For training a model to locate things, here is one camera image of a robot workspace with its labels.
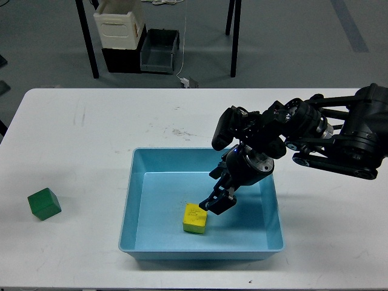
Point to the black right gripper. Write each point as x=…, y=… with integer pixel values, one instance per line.
x=240, y=166

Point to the yellow block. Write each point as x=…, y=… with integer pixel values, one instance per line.
x=194, y=219

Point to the green block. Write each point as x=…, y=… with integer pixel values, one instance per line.
x=44, y=204

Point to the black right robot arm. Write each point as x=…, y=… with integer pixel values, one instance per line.
x=345, y=135

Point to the white power adapter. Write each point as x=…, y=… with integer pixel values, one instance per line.
x=185, y=83

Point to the dark grey bin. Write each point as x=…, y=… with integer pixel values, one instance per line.
x=159, y=50

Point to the black crate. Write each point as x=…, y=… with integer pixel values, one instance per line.
x=123, y=60

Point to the black table leg right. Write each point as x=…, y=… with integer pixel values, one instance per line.
x=235, y=40

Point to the black table leg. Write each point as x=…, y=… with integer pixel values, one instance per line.
x=235, y=40
x=87, y=38
x=229, y=17

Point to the black table leg far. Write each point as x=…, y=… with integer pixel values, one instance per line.
x=229, y=17

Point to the cream plastic container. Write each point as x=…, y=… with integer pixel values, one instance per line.
x=119, y=24

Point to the black table leg left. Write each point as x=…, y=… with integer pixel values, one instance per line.
x=87, y=38

